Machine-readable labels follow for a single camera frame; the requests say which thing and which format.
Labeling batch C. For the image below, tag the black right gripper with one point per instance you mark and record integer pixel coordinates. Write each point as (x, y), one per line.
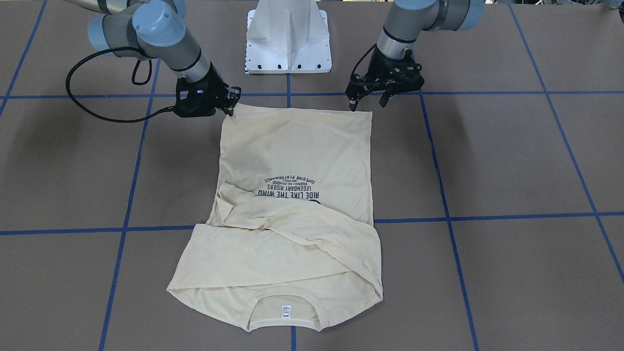
(216, 86)

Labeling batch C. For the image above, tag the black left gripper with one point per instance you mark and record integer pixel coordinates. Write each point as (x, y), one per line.
(388, 65)

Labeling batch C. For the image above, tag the beige long-sleeve graphic shirt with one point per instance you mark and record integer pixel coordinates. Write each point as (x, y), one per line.
(290, 238)

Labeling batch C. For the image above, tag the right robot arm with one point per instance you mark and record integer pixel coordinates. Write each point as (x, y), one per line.
(155, 29)

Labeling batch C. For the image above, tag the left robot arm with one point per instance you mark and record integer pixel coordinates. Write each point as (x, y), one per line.
(408, 18)

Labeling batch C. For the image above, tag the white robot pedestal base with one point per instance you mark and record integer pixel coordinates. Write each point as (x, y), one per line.
(287, 37)

